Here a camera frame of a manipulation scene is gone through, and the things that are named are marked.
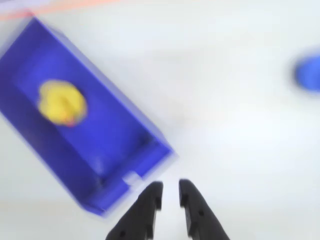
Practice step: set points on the blue plastic box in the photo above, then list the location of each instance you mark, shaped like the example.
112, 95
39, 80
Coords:
105, 135

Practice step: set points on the orange tape strip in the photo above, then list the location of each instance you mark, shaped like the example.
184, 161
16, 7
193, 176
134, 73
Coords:
30, 13

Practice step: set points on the blue rubber duck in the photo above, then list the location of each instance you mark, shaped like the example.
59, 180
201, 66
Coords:
308, 72

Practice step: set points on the yellow rubber duck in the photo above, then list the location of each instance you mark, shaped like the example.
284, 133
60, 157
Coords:
62, 102

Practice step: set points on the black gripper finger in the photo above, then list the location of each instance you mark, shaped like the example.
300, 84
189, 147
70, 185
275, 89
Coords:
140, 217
200, 220

